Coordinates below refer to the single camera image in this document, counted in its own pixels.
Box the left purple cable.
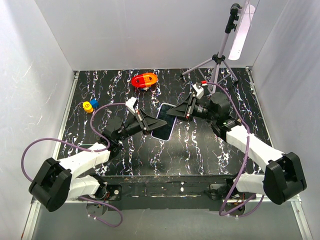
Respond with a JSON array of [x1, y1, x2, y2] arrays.
[[21, 102, 127, 228]]

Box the blue toy block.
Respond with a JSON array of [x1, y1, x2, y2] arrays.
[[89, 98, 99, 109]]

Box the red orange toy boat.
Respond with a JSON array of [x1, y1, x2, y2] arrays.
[[131, 72, 158, 91]]

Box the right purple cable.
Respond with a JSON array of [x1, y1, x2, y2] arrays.
[[204, 81, 265, 218]]

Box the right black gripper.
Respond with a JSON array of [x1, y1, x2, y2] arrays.
[[166, 93, 217, 122]]

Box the phone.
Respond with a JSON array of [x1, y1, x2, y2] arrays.
[[150, 102, 177, 141]]

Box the purple cable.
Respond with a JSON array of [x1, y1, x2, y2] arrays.
[[204, 81, 265, 218], [21, 102, 127, 228]]

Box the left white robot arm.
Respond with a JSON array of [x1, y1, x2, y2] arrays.
[[29, 110, 167, 212]]

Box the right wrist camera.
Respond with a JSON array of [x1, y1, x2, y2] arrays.
[[192, 80, 208, 100]]

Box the yellow toy block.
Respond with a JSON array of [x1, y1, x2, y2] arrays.
[[82, 101, 95, 114]]

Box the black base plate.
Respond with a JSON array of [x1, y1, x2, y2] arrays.
[[100, 175, 233, 211]]

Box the aluminium frame rail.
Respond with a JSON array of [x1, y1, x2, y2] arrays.
[[21, 70, 80, 240]]

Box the lilac tripod stand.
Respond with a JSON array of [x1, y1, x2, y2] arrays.
[[180, 3, 242, 84]]

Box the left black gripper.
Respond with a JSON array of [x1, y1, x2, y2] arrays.
[[116, 109, 168, 142]]

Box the white light bar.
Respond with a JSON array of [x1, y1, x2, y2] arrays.
[[228, 0, 256, 61]]

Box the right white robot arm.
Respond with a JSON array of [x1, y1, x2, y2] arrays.
[[167, 92, 307, 205]]

